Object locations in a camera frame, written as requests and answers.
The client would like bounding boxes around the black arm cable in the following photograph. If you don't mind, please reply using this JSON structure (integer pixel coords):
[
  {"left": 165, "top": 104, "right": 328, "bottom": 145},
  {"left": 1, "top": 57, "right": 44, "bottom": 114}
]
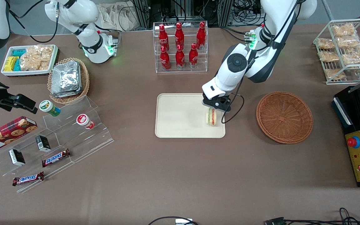
[
  {"left": 220, "top": 75, "right": 246, "bottom": 124},
  {"left": 9, "top": 0, "right": 59, "bottom": 44}
]

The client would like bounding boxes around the silver foil packet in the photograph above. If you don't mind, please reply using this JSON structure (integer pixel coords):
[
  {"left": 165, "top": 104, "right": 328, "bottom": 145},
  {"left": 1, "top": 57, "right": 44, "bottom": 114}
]
[
  {"left": 51, "top": 87, "right": 83, "bottom": 98},
  {"left": 52, "top": 61, "right": 81, "bottom": 92}
]

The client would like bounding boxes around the brown wicker basket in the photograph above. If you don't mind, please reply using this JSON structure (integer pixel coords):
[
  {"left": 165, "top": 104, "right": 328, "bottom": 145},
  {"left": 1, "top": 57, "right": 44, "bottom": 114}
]
[{"left": 256, "top": 91, "right": 314, "bottom": 144}]

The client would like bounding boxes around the green lid snack cup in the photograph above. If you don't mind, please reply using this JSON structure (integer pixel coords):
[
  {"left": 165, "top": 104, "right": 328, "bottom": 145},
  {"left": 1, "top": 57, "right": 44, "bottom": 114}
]
[{"left": 39, "top": 100, "right": 61, "bottom": 117}]

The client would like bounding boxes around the red cola bottle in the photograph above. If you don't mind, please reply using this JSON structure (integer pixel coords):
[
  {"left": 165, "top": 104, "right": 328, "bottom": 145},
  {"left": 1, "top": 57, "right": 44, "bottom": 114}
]
[
  {"left": 196, "top": 22, "right": 207, "bottom": 50},
  {"left": 188, "top": 43, "right": 199, "bottom": 69},
  {"left": 175, "top": 22, "right": 185, "bottom": 51},
  {"left": 158, "top": 24, "right": 170, "bottom": 52},
  {"left": 160, "top": 46, "right": 171, "bottom": 71},
  {"left": 175, "top": 44, "right": 186, "bottom": 70}
]

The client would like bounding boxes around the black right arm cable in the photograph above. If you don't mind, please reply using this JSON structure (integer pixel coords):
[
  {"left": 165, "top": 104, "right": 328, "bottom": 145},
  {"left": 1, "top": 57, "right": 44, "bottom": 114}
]
[{"left": 9, "top": 0, "right": 59, "bottom": 44}]

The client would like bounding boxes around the black cable tangle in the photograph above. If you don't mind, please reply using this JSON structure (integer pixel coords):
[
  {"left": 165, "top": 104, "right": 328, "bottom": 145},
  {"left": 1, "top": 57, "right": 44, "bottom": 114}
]
[{"left": 232, "top": 0, "right": 266, "bottom": 26}]

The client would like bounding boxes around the clear bag of crackers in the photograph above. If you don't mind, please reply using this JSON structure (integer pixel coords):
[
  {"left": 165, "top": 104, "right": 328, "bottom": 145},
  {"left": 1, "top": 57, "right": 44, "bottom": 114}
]
[{"left": 20, "top": 44, "right": 54, "bottom": 71}]

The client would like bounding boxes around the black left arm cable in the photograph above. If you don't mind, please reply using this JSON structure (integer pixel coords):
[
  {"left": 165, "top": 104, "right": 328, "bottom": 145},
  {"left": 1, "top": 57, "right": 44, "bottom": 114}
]
[{"left": 220, "top": 75, "right": 246, "bottom": 124}]

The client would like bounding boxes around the white wire rack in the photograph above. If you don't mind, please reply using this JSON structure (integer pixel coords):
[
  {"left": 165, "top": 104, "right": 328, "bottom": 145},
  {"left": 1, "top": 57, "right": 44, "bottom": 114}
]
[{"left": 313, "top": 18, "right": 360, "bottom": 85}]

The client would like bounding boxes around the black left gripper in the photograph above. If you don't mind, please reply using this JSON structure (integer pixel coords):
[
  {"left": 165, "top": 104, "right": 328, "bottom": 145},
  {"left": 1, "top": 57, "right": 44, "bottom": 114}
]
[{"left": 202, "top": 93, "right": 232, "bottom": 114}]

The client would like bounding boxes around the clear acrylic bottle rack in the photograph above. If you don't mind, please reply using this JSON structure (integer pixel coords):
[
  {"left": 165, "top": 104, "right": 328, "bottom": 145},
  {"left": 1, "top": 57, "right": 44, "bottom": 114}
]
[{"left": 153, "top": 21, "right": 208, "bottom": 73}]

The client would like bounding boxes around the red emergency stop button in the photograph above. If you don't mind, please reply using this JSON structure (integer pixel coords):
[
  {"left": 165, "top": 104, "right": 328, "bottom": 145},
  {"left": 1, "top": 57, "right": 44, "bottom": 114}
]
[{"left": 347, "top": 136, "right": 360, "bottom": 149}]

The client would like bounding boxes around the red lid snack cup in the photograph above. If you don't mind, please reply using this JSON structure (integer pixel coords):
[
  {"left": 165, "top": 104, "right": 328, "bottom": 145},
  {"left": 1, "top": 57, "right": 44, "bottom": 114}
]
[{"left": 76, "top": 114, "right": 95, "bottom": 130}]

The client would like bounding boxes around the red tartan cookie box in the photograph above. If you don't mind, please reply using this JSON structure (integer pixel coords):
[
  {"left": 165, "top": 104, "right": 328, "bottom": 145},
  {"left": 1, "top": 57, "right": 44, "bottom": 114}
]
[{"left": 0, "top": 116, "right": 38, "bottom": 154}]

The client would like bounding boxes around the black control box yellow panel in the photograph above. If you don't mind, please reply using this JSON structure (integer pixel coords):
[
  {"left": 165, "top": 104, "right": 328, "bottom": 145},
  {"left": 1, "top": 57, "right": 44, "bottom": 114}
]
[{"left": 333, "top": 86, "right": 360, "bottom": 188}]

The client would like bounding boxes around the light tan wicker basket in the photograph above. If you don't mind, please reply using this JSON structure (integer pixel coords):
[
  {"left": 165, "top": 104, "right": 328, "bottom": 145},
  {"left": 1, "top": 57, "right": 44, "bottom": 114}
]
[{"left": 47, "top": 57, "right": 90, "bottom": 105}]

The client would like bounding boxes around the white rectangular snack tray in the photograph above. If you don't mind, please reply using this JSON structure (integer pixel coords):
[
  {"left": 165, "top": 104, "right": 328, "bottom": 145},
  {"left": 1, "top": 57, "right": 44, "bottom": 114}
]
[{"left": 1, "top": 44, "right": 59, "bottom": 77}]

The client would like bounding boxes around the brown Snickers bar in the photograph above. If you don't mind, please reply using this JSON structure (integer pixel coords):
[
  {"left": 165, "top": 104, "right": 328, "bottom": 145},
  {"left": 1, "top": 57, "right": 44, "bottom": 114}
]
[
  {"left": 12, "top": 171, "right": 45, "bottom": 187},
  {"left": 41, "top": 148, "right": 71, "bottom": 168}
]

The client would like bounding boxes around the yellow snack packet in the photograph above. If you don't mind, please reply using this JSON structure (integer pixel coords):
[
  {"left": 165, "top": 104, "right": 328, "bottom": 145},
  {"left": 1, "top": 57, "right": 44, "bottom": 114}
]
[{"left": 4, "top": 56, "right": 19, "bottom": 72}]

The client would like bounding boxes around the triangular sandwich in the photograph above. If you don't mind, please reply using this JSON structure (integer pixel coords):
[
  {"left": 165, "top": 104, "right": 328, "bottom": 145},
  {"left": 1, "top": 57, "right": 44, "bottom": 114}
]
[{"left": 206, "top": 107, "right": 218, "bottom": 126}]

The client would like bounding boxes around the clear acrylic step display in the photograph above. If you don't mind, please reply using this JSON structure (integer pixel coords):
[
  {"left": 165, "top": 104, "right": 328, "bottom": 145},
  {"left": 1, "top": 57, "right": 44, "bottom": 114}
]
[{"left": 0, "top": 95, "right": 114, "bottom": 193}]

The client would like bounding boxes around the beige plastic tray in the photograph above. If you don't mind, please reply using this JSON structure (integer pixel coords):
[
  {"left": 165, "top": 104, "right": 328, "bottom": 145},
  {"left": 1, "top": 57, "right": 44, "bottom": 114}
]
[{"left": 155, "top": 93, "right": 226, "bottom": 139}]

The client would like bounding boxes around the black cable loop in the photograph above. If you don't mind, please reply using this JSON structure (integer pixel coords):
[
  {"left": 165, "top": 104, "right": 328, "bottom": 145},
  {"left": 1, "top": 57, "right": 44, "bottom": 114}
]
[{"left": 148, "top": 216, "right": 200, "bottom": 225}]

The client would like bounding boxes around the clear bag of snacks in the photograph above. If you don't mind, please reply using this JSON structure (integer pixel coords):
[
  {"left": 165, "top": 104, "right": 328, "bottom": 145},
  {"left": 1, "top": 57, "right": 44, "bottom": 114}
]
[
  {"left": 324, "top": 68, "right": 346, "bottom": 80},
  {"left": 337, "top": 37, "right": 360, "bottom": 49},
  {"left": 332, "top": 23, "right": 357, "bottom": 38},
  {"left": 342, "top": 47, "right": 360, "bottom": 66},
  {"left": 317, "top": 38, "right": 335, "bottom": 51},
  {"left": 319, "top": 51, "right": 338, "bottom": 63}
]

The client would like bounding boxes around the aluminium frame post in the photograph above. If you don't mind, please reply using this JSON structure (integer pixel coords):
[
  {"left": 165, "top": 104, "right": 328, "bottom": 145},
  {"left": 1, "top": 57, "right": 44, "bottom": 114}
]
[
  {"left": 132, "top": 0, "right": 151, "bottom": 29},
  {"left": 218, "top": 0, "right": 233, "bottom": 27}
]

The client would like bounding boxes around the small black box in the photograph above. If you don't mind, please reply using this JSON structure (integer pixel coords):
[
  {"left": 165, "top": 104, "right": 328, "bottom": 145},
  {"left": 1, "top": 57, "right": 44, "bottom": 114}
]
[
  {"left": 8, "top": 148, "right": 26, "bottom": 167},
  {"left": 35, "top": 135, "right": 52, "bottom": 153}
]

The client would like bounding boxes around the black cable with connector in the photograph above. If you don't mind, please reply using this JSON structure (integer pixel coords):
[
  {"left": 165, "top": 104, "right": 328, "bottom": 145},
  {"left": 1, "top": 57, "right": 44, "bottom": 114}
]
[{"left": 265, "top": 207, "right": 360, "bottom": 225}]

